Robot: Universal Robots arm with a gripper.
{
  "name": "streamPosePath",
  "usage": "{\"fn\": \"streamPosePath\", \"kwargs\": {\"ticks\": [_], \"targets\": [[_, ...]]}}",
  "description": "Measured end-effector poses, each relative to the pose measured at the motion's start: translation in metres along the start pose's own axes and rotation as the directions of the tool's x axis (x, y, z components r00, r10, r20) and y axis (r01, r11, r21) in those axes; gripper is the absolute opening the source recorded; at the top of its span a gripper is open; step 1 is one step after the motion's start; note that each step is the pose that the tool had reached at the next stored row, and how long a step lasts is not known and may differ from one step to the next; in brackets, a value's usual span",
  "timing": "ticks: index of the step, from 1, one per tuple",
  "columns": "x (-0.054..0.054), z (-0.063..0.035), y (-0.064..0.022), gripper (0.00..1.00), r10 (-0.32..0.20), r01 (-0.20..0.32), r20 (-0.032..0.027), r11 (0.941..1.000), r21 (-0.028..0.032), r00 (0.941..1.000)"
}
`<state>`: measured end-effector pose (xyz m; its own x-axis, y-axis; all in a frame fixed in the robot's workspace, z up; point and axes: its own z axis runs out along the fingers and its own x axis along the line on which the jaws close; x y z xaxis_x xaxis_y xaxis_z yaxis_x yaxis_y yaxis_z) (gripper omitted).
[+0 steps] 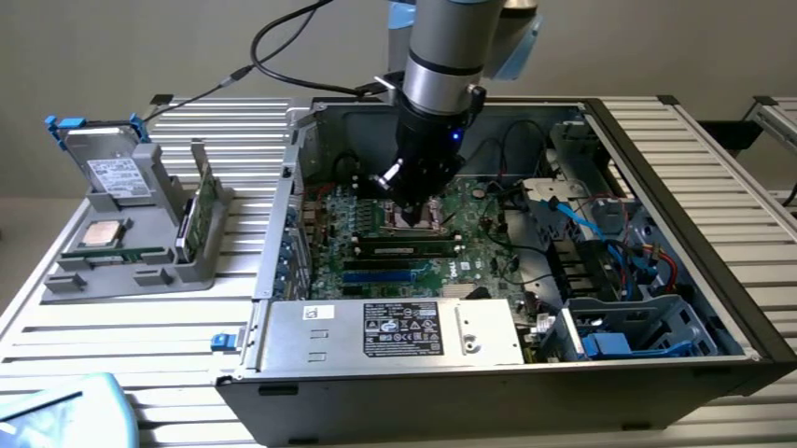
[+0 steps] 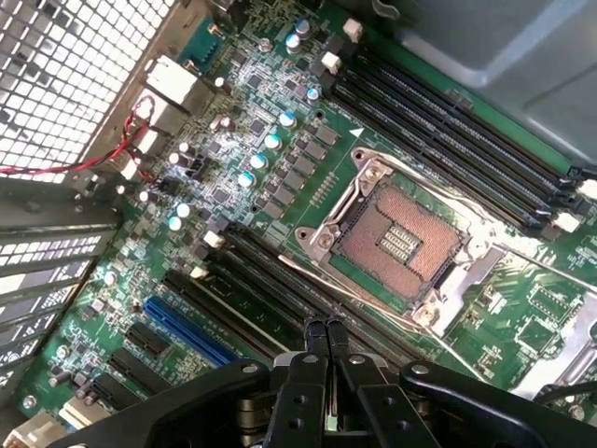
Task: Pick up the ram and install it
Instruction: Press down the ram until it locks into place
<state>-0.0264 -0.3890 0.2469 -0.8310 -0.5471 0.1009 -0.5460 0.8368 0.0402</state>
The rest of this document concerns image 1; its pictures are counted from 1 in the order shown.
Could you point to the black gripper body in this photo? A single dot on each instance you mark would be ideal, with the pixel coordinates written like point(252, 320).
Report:
point(429, 140)

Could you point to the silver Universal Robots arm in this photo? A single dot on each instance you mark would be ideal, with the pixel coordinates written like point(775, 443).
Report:
point(448, 37)

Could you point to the RAM stick with white label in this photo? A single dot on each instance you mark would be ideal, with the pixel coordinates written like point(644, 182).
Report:
point(407, 246)

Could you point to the green RAM stick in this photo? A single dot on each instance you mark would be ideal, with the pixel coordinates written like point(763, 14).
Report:
point(114, 258)

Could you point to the CPU socket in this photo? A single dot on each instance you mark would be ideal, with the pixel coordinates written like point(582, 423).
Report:
point(388, 218)

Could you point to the coin cell battery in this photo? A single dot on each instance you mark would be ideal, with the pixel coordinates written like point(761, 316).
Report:
point(476, 191)

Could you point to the green motherboard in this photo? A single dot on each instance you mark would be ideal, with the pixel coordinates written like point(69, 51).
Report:
point(479, 242)

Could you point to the black expansion slot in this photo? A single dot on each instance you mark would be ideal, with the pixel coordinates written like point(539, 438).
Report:
point(373, 265)

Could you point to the blue expansion slot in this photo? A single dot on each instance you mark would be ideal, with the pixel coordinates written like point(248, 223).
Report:
point(376, 275)

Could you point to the silver chipset heat sink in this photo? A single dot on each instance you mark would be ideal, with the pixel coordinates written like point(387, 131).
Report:
point(456, 292)

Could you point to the silver power supply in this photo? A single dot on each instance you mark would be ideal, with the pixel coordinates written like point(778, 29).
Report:
point(397, 333)

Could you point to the blue case latch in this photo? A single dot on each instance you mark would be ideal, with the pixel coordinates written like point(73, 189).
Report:
point(225, 341)

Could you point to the open black PC case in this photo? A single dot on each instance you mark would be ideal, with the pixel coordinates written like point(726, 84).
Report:
point(472, 401)

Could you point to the blue disk carrier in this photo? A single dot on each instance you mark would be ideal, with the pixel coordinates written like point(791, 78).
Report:
point(612, 345)

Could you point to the grey parts rack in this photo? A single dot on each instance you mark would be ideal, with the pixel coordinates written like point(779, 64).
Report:
point(149, 261)

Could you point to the CPU chip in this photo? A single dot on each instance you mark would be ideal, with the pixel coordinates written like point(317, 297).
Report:
point(102, 233)

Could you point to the hard disk in blue carrier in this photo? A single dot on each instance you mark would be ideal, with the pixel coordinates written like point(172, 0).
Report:
point(105, 158)

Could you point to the metal slat side table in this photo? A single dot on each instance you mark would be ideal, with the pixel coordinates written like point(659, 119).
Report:
point(774, 121)

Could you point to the light blue plastic cover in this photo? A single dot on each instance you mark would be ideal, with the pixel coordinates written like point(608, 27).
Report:
point(61, 413)

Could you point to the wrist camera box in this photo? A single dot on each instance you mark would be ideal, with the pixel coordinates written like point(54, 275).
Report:
point(385, 177)

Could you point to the metal drive bay bracket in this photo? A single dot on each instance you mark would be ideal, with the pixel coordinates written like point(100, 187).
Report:
point(560, 200)

